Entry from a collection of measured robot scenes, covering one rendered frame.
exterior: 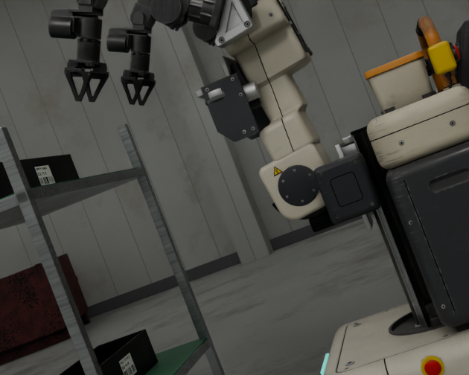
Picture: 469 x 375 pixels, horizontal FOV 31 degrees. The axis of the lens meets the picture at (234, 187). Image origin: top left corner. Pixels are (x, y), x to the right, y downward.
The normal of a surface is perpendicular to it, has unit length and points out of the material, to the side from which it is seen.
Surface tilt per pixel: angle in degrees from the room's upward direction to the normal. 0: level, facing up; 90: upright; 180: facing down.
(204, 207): 90
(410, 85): 92
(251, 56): 90
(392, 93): 92
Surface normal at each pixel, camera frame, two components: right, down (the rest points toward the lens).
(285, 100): -0.18, 0.07
